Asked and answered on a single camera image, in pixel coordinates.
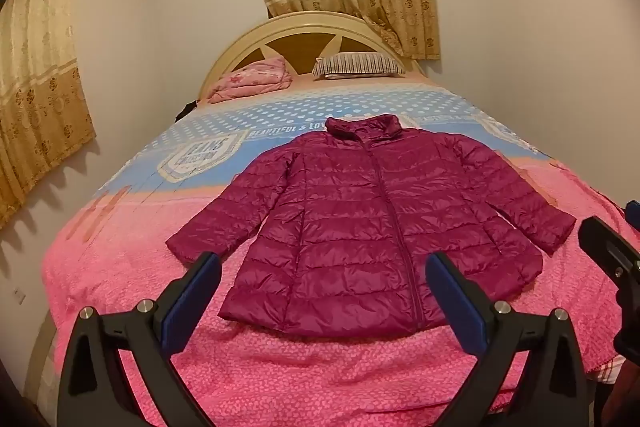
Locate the white wall socket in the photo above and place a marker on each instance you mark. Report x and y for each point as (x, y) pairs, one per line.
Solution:
(20, 295)

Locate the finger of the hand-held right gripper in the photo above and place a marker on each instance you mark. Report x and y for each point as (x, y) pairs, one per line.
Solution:
(607, 247)
(634, 209)

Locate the striped pillow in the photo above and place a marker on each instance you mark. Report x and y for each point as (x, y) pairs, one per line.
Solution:
(357, 64)

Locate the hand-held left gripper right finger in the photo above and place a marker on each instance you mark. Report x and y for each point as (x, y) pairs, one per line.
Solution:
(457, 302)

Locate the cream wooden bed headboard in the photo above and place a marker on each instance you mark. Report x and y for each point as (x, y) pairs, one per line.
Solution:
(235, 47)

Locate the pink folded floral quilt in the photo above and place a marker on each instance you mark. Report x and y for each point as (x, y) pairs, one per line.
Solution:
(250, 79)

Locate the beige patterned side curtain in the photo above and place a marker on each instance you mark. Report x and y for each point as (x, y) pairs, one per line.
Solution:
(40, 82)

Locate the bed with pink blue cover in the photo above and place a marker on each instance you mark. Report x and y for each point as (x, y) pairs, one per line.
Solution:
(150, 237)

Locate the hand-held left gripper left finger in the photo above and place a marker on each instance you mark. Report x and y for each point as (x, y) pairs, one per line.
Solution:
(192, 302)

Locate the person's dark clothing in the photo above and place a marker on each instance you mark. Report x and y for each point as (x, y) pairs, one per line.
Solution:
(622, 399)

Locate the magenta puffer jacket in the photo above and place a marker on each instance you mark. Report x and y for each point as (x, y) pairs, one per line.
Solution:
(360, 227)

